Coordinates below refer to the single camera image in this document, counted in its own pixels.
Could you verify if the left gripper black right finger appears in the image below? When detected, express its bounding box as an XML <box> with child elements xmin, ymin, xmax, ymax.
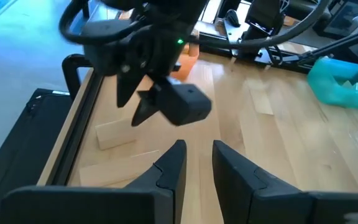
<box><xmin>213</xmin><ymin>140</ymin><xmax>358</xmax><ymax>224</ymax></box>

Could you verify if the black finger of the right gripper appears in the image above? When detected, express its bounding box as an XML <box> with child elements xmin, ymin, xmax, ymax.
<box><xmin>131</xmin><ymin>85</ymin><xmax>161</xmax><ymax>127</ymax></box>
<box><xmin>116</xmin><ymin>73</ymin><xmax>145</xmax><ymax>108</ymax></box>

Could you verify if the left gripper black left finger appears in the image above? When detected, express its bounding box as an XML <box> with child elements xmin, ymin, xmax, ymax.
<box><xmin>0</xmin><ymin>139</ymin><xmax>188</xmax><ymax>224</ymax></box>

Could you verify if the wooden thick block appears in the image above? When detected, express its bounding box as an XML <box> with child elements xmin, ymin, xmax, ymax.
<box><xmin>94</xmin><ymin>117</ymin><xmax>142</xmax><ymax>151</ymax></box>

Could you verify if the wooden plank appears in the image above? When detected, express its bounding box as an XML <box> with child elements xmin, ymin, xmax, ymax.
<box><xmin>78</xmin><ymin>149</ymin><xmax>162</xmax><ymax>188</ymax></box>

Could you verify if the orange thick block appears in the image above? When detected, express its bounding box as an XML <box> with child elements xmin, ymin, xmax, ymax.
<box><xmin>182</xmin><ymin>42</ymin><xmax>200</xmax><ymax>58</ymax></box>

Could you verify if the teal block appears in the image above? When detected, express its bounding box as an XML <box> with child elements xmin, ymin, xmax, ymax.
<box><xmin>341</xmin><ymin>80</ymin><xmax>358</xmax><ymax>93</ymax></box>

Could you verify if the orange plastic bin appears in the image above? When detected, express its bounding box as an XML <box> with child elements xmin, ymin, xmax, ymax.
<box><xmin>169</xmin><ymin>29</ymin><xmax>201</xmax><ymax>83</ymax></box>

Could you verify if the black flat equipment box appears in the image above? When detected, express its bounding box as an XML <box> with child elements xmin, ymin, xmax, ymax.
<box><xmin>0</xmin><ymin>88</ymin><xmax>76</xmax><ymax>218</ymax></box>

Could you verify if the teal plastic bin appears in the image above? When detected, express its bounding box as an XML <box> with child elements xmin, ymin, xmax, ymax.
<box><xmin>306</xmin><ymin>57</ymin><xmax>358</xmax><ymax>111</ymax></box>

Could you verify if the black cart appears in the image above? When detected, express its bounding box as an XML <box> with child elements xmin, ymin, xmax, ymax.
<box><xmin>312</xmin><ymin>0</ymin><xmax>358</xmax><ymax>43</ymax></box>

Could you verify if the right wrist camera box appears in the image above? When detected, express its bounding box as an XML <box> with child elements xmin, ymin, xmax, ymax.
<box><xmin>155</xmin><ymin>81</ymin><xmax>213</xmax><ymax>127</ymax></box>

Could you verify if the black curved handle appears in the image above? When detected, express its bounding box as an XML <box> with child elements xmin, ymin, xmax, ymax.
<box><xmin>62</xmin><ymin>54</ymin><xmax>93</xmax><ymax>101</ymax></box>

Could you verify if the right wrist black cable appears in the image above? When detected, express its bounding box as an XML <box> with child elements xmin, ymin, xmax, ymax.
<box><xmin>58</xmin><ymin>0</ymin><xmax>145</xmax><ymax>45</ymax></box>

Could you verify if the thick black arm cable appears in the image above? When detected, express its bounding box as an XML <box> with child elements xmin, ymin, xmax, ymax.
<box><xmin>191</xmin><ymin>0</ymin><xmax>332</xmax><ymax>50</ymax></box>

